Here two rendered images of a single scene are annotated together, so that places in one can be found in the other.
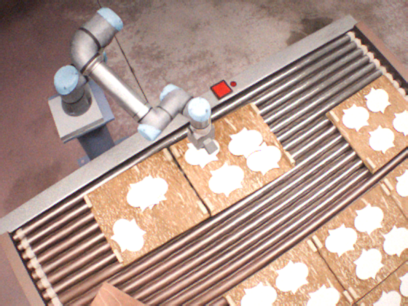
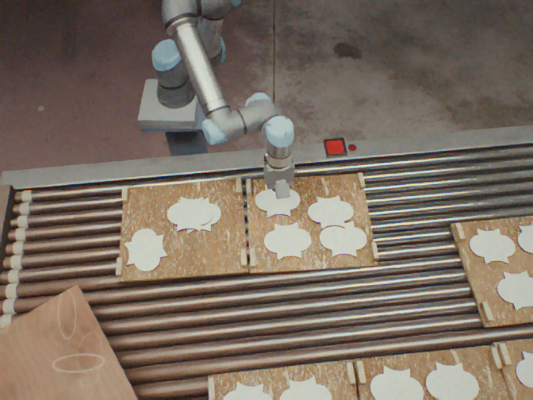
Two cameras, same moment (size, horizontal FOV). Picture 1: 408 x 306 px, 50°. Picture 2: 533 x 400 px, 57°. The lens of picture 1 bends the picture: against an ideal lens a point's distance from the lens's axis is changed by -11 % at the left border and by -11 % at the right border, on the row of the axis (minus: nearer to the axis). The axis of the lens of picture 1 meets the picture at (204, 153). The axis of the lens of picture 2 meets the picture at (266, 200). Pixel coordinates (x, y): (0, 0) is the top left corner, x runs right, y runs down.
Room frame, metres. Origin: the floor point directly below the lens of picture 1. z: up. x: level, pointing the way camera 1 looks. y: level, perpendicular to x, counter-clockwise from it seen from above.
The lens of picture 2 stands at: (0.01, -0.30, 2.38)
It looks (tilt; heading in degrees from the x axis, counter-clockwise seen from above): 60 degrees down; 24
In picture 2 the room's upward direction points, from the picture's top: straight up
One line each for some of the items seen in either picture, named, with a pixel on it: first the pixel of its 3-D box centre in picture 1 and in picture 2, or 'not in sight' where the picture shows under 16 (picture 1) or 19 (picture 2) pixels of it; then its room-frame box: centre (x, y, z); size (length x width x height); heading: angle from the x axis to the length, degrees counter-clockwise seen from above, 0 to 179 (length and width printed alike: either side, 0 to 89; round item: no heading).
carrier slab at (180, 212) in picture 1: (144, 206); (183, 228); (0.58, 0.25, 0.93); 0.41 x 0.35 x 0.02; 119
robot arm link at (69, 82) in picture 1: (69, 82); (170, 62); (1.10, 0.57, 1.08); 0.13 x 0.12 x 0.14; 140
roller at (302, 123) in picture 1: (231, 169); (301, 234); (0.73, -0.11, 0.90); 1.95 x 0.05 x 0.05; 120
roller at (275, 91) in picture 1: (205, 133); (293, 185); (0.90, -0.01, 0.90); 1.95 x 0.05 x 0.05; 120
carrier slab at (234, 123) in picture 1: (232, 157); (308, 221); (0.77, -0.12, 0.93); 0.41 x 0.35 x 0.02; 118
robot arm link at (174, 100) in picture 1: (174, 102); (258, 115); (0.85, 0.10, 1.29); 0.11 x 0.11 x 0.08; 50
